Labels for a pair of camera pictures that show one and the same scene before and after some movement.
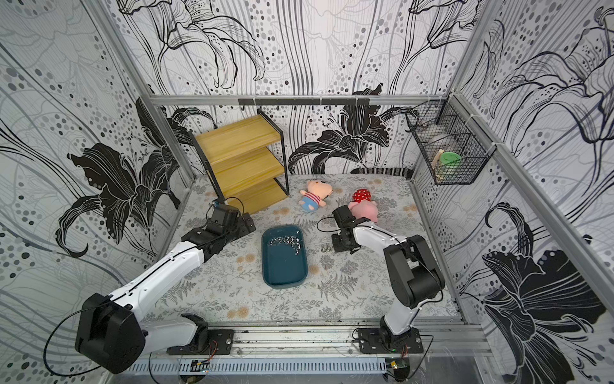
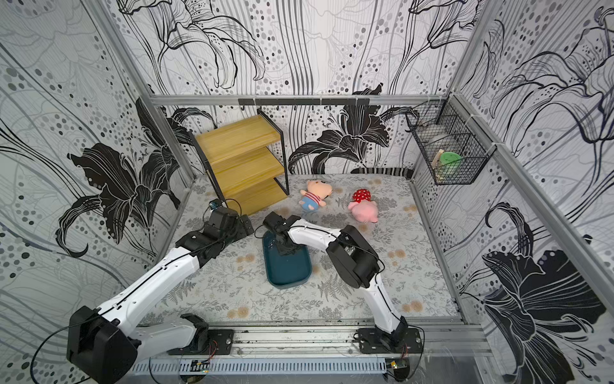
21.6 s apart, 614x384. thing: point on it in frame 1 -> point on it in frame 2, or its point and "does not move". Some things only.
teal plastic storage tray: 281,268 does not move
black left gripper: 244,230 does not move
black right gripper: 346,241 -> 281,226
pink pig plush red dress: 363,206 does not move
